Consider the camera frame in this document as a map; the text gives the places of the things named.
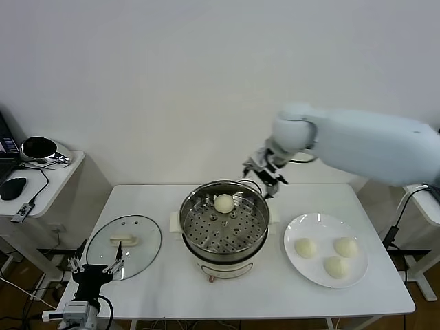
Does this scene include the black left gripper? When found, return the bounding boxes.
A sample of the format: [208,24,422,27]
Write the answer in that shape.
[67,239,125,300]

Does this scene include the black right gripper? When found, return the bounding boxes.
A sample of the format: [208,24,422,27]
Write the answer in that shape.
[242,156,289,201]

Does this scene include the white steamed baozi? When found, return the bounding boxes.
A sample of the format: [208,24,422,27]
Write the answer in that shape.
[323,256,351,278]
[294,237,318,259]
[213,193,235,214]
[332,236,359,259]

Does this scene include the glass lid with cream handle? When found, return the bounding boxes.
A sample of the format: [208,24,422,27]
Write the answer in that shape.
[85,214,163,281]

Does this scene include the perforated steel steamer basket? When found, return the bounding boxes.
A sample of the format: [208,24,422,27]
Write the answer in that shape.
[179,180,271,257]

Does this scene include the white side desk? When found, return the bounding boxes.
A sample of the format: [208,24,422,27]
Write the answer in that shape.
[357,178,440,303]
[0,150,113,283]

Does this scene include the grey usb hub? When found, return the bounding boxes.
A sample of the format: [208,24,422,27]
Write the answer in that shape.
[11,202,36,224]

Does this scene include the cream electric cooker base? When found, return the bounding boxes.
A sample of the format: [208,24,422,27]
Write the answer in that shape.
[169,201,281,282]

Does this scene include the white round plate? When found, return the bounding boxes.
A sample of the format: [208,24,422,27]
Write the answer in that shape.
[283,212,369,289]

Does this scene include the black computer mouse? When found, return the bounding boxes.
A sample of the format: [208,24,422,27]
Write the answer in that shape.
[0,177,28,201]

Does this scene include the black cooker power cord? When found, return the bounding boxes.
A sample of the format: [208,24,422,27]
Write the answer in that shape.
[236,179,264,197]

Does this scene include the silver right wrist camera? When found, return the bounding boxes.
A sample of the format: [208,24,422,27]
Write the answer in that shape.
[247,148,271,169]

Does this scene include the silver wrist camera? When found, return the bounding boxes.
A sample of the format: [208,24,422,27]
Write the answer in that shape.
[41,300,91,322]
[247,148,271,169]

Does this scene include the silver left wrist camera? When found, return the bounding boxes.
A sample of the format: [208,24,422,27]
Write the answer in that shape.
[41,300,91,322]

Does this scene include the thin black hub cable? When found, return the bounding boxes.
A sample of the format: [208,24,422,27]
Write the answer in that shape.
[19,164,50,207]

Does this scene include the black cable with adapter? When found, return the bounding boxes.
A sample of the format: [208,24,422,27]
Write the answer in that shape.
[383,187,430,248]

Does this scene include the white charger cable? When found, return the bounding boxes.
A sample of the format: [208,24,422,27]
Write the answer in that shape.
[393,185,429,228]

